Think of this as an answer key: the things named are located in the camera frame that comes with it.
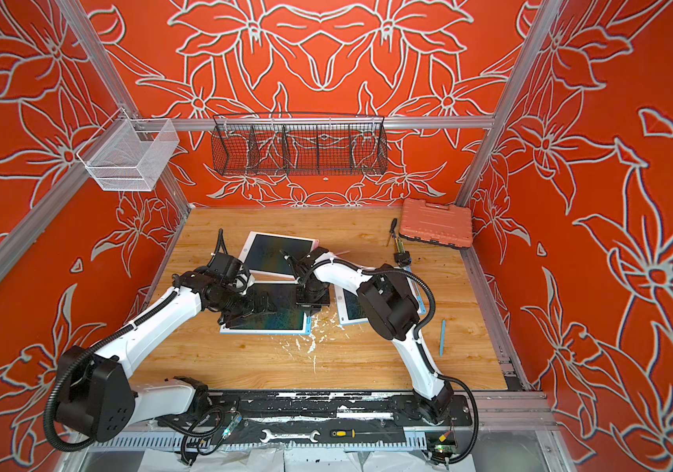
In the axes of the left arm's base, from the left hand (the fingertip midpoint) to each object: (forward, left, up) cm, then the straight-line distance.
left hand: (265, 311), depth 81 cm
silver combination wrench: (-28, -5, -9) cm, 30 cm away
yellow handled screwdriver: (-26, -25, -9) cm, 37 cm away
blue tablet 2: (+6, -24, -8) cm, 26 cm away
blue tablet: (+2, -5, -10) cm, 11 cm away
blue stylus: (-1, -52, -9) cm, 53 cm away
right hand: (+5, -9, -8) cm, 13 cm away
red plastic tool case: (+41, -56, -3) cm, 70 cm away
